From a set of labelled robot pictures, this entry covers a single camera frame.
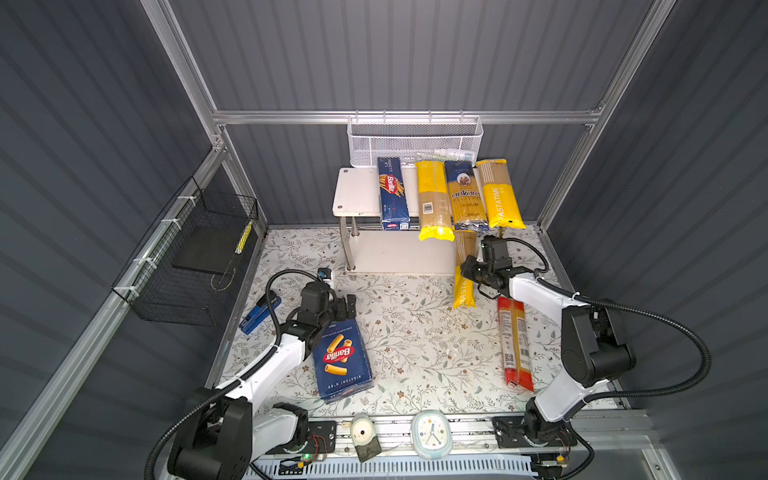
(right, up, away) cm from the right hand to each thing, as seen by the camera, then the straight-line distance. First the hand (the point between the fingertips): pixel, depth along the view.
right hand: (466, 266), depth 95 cm
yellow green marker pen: (-64, +8, -15) cm, 66 cm away
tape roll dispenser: (-30, -38, -27) cm, 56 cm away
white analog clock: (-14, -40, -23) cm, 48 cm away
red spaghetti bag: (+13, -22, -8) cm, 27 cm away
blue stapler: (-68, -16, +1) cm, 69 cm away
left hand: (-39, -9, -8) cm, 41 cm away
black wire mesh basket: (-76, +1, -21) cm, 79 cm away
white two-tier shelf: (-27, +5, +10) cm, 29 cm away
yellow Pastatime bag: (0, +6, +1) cm, 7 cm away
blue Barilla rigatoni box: (-38, -25, -14) cm, 47 cm away
